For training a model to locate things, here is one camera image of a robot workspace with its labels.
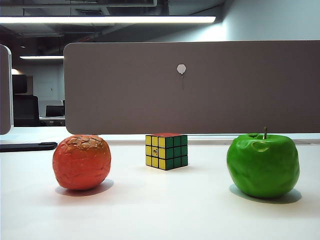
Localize wrinkled orange fruit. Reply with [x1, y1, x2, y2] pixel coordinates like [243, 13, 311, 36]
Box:
[52, 134, 112, 191]

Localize green apple with stem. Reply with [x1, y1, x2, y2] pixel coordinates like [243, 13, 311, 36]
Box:
[226, 126, 300, 199]

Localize Rubik's cube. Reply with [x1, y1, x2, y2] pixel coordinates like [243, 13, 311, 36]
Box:
[145, 132, 189, 171]

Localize white hexagonal pin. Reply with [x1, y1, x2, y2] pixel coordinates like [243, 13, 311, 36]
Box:
[176, 63, 187, 81]

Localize black background monitor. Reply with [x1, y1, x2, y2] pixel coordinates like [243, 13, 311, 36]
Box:
[45, 104, 65, 118]

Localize long ceiling light strip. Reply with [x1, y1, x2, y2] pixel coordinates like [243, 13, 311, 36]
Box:
[0, 15, 217, 25]

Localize short ceiling light strip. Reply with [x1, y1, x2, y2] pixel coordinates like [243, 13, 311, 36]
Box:
[19, 55, 65, 60]

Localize black office chair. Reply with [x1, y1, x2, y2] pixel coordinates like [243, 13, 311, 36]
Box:
[11, 74, 41, 127]

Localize flat black desk bracket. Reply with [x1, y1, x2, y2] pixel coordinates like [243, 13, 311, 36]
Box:
[0, 141, 58, 153]

